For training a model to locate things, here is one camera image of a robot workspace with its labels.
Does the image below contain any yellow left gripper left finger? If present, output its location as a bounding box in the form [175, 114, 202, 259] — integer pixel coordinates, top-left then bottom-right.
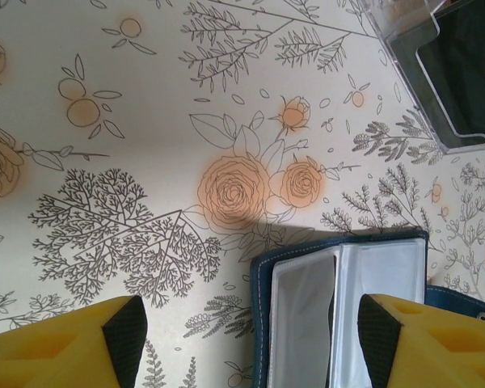
[0, 295, 149, 388]

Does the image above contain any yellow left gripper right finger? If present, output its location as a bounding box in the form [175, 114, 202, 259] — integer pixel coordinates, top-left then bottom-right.
[357, 293, 485, 388]

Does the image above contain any blue leather card holder wallet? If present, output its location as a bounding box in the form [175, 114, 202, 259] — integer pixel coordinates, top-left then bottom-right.
[249, 229, 485, 388]

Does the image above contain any clear acrylic card box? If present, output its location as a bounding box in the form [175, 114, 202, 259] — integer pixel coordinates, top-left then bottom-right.
[357, 0, 485, 155]

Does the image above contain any stack of dark grey cards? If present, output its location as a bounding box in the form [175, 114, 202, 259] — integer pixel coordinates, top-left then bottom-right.
[387, 0, 485, 149]

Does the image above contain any floral patterned table cover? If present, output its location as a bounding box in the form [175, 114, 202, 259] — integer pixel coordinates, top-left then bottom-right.
[0, 0, 485, 388]

